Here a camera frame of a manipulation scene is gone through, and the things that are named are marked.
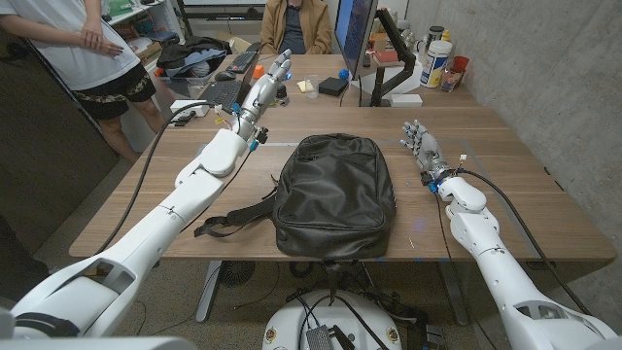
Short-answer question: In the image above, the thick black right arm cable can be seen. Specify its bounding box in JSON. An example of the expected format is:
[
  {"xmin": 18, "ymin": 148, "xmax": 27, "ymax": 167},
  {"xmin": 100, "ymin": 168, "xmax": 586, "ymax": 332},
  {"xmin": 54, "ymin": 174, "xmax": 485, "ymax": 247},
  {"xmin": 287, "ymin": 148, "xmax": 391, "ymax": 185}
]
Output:
[{"xmin": 457, "ymin": 167, "xmax": 593, "ymax": 317}]

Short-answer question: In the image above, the computer monitor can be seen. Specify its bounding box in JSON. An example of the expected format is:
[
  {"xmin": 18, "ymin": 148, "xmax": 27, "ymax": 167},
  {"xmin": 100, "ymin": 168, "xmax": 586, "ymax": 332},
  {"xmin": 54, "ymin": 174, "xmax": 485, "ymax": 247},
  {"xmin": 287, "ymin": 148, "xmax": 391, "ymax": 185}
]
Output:
[{"xmin": 333, "ymin": 0, "xmax": 380, "ymax": 82}]

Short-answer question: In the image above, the black keyboard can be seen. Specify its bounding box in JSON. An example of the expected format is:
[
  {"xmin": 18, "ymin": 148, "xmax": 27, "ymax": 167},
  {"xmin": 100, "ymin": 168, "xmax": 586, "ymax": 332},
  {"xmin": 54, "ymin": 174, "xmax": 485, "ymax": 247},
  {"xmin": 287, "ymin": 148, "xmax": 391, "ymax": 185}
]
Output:
[{"xmin": 225, "ymin": 50, "xmax": 261, "ymax": 75}]

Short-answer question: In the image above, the person in white shirt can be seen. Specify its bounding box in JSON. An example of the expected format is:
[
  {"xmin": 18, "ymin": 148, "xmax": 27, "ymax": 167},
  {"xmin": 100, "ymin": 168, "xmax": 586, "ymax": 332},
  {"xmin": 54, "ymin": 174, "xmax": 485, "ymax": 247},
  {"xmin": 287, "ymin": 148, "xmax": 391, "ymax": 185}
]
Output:
[{"xmin": 0, "ymin": 0, "xmax": 169, "ymax": 164}]

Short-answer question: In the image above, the dark clothes pile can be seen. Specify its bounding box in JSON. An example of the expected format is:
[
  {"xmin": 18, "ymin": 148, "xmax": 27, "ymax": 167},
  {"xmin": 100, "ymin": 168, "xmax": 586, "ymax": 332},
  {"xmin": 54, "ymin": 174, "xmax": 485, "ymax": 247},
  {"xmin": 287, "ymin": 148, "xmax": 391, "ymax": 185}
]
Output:
[{"xmin": 155, "ymin": 35, "xmax": 233, "ymax": 79}]

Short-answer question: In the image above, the flat white box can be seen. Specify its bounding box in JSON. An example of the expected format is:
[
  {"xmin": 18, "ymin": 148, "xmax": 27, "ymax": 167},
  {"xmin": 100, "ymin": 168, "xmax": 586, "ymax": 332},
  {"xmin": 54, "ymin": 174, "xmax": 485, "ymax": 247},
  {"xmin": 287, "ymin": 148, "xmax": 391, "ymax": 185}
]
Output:
[{"xmin": 389, "ymin": 92, "xmax": 424, "ymax": 108}]

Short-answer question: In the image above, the red cup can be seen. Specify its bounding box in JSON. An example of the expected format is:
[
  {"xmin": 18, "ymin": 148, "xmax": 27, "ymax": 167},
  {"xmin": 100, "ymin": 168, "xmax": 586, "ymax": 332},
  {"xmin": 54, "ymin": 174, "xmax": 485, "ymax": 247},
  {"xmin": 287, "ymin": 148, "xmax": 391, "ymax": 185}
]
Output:
[{"xmin": 451, "ymin": 55, "xmax": 470, "ymax": 84}]

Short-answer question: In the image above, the black lidded jar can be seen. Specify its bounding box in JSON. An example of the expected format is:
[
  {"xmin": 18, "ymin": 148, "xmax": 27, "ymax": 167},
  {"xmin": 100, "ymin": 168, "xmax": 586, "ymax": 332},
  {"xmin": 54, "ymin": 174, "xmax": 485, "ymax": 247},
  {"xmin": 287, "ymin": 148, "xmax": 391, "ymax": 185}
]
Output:
[{"xmin": 425, "ymin": 24, "xmax": 446, "ymax": 53}]

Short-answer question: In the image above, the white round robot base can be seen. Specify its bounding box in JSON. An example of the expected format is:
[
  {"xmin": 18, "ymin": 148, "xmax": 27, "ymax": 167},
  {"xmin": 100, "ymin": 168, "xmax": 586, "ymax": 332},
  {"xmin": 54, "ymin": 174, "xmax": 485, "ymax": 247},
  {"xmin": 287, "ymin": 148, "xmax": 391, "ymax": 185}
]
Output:
[{"xmin": 261, "ymin": 290, "xmax": 403, "ymax": 350}]

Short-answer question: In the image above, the person in tan jacket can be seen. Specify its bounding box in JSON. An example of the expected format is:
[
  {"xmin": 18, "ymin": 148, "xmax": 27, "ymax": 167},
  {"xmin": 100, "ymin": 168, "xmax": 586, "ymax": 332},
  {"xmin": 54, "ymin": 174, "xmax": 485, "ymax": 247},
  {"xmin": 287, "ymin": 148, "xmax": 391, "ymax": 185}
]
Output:
[{"xmin": 259, "ymin": 0, "xmax": 336, "ymax": 55}]

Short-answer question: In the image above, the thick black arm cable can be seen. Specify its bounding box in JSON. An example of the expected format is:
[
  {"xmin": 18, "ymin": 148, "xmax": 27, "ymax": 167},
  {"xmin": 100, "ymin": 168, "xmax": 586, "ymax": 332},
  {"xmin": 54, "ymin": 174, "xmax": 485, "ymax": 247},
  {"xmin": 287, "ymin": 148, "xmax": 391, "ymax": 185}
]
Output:
[
  {"xmin": 457, "ymin": 167, "xmax": 593, "ymax": 317},
  {"xmin": 94, "ymin": 100, "xmax": 220, "ymax": 257}
]

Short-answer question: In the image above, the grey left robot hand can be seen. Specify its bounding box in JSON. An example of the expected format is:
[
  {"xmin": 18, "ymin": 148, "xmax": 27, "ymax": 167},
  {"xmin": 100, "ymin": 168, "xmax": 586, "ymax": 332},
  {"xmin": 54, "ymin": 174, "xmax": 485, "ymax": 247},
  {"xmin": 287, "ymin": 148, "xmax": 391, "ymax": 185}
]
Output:
[{"xmin": 231, "ymin": 48, "xmax": 294, "ymax": 142}]

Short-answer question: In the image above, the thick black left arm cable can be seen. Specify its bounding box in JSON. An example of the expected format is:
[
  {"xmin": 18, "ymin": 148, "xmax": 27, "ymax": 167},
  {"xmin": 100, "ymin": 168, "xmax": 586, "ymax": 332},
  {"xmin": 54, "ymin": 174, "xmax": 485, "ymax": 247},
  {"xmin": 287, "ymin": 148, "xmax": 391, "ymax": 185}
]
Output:
[{"xmin": 94, "ymin": 100, "xmax": 220, "ymax": 257}]

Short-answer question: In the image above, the black backpack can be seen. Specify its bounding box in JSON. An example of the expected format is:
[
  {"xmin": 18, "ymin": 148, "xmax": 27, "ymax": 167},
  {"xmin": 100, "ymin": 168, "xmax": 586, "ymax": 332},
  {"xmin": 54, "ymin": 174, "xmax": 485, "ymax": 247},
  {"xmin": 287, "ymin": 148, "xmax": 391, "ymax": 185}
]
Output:
[{"xmin": 192, "ymin": 132, "xmax": 397, "ymax": 260}]

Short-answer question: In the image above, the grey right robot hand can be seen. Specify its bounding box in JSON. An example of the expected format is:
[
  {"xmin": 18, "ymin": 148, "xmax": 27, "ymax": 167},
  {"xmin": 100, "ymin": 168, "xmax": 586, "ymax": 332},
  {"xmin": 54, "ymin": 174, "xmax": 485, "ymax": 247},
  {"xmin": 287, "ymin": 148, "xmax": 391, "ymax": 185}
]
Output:
[{"xmin": 398, "ymin": 120, "xmax": 453, "ymax": 185}]

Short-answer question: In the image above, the white shelf unit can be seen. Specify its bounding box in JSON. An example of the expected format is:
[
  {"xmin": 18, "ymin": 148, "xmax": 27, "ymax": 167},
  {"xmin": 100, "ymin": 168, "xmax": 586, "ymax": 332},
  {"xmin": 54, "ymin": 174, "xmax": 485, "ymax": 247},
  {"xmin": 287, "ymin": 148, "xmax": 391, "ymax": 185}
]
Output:
[{"xmin": 104, "ymin": 0, "xmax": 186, "ymax": 64}]

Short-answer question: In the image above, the clear drinking glass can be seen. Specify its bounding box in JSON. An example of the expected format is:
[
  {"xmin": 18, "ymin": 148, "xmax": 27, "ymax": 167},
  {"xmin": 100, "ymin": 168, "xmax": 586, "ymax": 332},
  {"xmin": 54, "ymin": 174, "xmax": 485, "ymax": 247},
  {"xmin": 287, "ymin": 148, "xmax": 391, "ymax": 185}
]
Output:
[{"xmin": 440, "ymin": 65, "xmax": 462, "ymax": 93}]

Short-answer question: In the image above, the metal module with grille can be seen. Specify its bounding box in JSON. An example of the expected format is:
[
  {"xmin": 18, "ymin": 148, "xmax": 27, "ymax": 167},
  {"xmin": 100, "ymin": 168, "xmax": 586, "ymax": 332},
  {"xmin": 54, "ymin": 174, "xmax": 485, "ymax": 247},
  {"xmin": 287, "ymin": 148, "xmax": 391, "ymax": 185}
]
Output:
[{"xmin": 305, "ymin": 324, "xmax": 336, "ymax": 350}]

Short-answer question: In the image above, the person in dark trousers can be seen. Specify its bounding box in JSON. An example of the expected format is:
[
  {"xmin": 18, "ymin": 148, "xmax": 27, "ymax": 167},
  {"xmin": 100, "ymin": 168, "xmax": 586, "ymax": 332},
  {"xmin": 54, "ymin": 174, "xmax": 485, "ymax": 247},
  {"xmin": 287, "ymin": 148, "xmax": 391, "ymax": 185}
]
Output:
[{"xmin": 0, "ymin": 216, "xmax": 50, "ymax": 300}]

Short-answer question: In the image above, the white table leg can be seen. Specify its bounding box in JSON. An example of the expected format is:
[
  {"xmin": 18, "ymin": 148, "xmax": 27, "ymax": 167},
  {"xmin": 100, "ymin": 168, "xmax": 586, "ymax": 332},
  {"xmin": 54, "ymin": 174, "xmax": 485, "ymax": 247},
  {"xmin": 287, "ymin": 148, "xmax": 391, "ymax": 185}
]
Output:
[{"xmin": 195, "ymin": 261, "xmax": 224, "ymax": 325}]

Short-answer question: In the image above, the dark brown partition panel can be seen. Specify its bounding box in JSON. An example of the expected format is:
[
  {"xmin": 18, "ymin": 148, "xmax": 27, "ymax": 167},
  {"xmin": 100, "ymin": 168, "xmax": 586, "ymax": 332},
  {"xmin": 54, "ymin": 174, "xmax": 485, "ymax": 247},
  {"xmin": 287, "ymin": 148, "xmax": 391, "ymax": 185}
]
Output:
[{"xmin": 0, "ymin": 28, "xmax": 121, "ymax": 254}]

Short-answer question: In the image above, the flat black box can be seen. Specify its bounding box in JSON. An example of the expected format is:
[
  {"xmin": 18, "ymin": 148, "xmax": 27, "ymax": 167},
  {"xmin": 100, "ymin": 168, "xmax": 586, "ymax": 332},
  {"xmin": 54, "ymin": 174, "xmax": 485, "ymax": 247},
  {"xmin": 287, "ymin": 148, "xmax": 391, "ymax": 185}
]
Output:
[{"xmin": 318, "ymin": 76, "xmax": 349, "ymax": 97}]

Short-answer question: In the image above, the black laptop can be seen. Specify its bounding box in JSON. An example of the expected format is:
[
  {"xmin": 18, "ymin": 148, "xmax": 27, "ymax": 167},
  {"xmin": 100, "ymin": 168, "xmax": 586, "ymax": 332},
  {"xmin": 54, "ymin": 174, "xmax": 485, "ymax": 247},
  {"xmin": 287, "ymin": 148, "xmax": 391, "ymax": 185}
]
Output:
[{"xmin": 197, "ymin": 48, "xmax": 263, "ymax": 109}]

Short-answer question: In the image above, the white robot torso edge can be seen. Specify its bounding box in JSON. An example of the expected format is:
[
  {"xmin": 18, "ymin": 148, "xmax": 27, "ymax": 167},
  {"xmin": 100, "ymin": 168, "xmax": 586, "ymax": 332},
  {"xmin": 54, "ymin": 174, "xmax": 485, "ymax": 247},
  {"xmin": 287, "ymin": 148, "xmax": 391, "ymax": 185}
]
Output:
[{"xmin": 0, "ymin": 335, "xmax": 198, "ymax": 350}]

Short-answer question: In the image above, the tan cardboard box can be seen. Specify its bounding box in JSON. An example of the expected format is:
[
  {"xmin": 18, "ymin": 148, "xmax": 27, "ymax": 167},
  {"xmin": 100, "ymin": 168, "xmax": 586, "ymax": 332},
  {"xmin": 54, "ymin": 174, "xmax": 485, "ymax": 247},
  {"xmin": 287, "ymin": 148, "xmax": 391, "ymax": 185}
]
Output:
[{"xmin": 227, "ymin": 36, "xmax": 253, "ymax": 54}]

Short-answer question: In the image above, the white power strip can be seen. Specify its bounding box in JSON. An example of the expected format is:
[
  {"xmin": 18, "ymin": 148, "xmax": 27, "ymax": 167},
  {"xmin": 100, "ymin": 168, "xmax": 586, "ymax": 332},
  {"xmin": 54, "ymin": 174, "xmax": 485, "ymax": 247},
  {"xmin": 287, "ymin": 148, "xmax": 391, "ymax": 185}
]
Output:
[{"xmin": 168, "ymin": 99, "xmax": 211, "ymax": 119}]

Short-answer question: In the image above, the black round fan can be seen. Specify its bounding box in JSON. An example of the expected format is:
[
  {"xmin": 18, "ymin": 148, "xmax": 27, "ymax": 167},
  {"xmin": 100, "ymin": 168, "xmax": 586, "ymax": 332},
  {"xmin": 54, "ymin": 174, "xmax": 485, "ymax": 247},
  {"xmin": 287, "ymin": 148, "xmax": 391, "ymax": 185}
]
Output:
[{"xmin": 219, "ymin": 261, "xmax": 257, "ymax": 288}]

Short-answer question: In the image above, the white labelled canister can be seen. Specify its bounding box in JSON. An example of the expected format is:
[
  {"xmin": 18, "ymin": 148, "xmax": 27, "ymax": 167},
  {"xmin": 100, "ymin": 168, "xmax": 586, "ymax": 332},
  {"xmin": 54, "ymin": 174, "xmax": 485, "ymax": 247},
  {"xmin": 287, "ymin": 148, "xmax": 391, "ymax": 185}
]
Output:
[{"xmin": 419, "ymin": 40, "xmax": 454, "ymax": 89}]

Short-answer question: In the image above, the grey table leg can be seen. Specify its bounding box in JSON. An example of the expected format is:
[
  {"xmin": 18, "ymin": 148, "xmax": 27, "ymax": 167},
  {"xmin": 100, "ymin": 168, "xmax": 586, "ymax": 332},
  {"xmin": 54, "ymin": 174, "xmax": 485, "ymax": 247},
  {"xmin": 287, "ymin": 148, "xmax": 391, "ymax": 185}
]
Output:
[{"xmin": 436, "ymin": 261, "xmax": 470, "ymax": 327}]

